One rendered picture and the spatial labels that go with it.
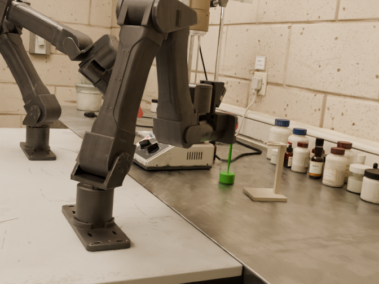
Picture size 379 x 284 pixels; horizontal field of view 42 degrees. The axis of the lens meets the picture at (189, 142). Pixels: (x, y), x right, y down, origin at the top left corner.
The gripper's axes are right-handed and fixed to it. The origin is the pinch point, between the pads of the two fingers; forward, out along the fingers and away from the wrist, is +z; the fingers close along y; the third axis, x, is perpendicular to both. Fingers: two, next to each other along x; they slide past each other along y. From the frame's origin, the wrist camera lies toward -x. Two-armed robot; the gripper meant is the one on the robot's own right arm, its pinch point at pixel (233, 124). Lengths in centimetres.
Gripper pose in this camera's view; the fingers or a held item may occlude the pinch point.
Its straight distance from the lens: 121.3
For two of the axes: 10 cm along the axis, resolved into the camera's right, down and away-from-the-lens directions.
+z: 5.5, -0.9, 8.3
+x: -0.9, 9.8, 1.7
